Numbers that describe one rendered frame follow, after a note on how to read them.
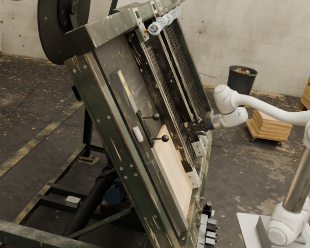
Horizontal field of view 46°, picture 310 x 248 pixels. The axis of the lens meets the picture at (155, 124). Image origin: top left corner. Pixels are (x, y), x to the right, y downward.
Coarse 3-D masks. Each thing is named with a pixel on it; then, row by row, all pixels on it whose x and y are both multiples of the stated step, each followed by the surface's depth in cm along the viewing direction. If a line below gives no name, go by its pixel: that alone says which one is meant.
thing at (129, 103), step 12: (120, 84) 174; (120, 96) 176; (132, 108) 178; (132, 120) 180; (144, 144) 184; (156, 156) 188; (168, 180) 195; (168, 192) 192; (168, 204) 195; (180, 216) 197; (180, 228) 200
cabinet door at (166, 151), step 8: (160, 136) 210; (160, 144) 206; (168, 144) 220; (160, 152) 203; (168, 152) 216; (176, 152) 229; (160, 160) 198; (168, 160) 211; (176, 160) 225; (168, 168) 207; (176, 168) 221; (168, 176) 204; (176, 176) 216; (184, 176) 230; (176, 184) 212; (184, 184) 226; (176, 192) 208; (184, 192) 222; (184, 200) 217; (184, 208) 212
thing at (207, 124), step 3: (204, 120) 225; (207, 120) 224; (210, 120) 223; (201, 123) 226; (204, 123) 225; (207, 123) 223; (210, 123) 222; (201, 126) 227; (204, 126) 226; (207, 126) 223; (210, 126) 222; (207, 129) 226; (210, 129) 224
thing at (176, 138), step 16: (160, 16) 202; (128, 32) 207; (144, 32) 207; (144, 48) 212; (144, 64) 212; (144, 80) 216; (160, 96) 218; (160, 112) 222; (176, 128) 225; (176, 144) 228; (192, 176) 235
